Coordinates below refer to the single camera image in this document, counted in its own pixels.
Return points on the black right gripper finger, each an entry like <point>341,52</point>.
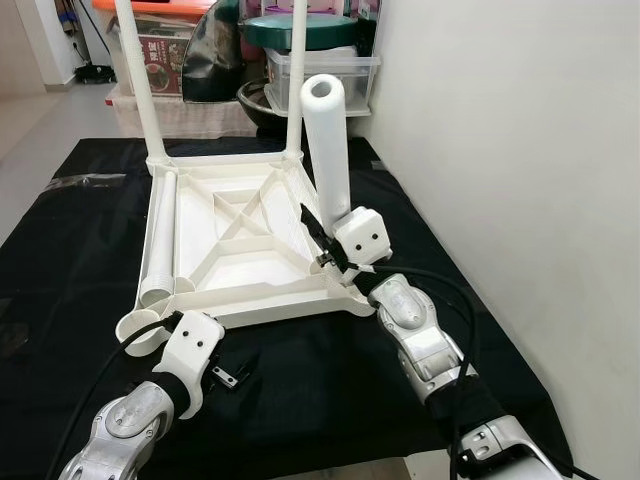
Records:
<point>320,238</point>

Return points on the white plastic table top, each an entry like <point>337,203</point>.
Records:
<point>250,270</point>

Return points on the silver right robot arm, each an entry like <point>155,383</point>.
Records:
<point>420,340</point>

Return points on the clear plastic container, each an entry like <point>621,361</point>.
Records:
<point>360,75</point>

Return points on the beige fabric bench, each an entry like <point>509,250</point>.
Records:
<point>200,118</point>

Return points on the black tablecloth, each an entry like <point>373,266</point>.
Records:
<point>60,250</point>

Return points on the shiny black bag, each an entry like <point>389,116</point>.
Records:
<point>215,60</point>

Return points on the green pot with lid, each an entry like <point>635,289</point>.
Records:
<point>270,32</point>

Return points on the clear tape strip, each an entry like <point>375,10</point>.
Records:
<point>85,180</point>

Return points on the black mop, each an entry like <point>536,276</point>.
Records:
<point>95,72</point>

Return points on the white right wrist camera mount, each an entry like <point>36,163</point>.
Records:
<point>362,235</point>

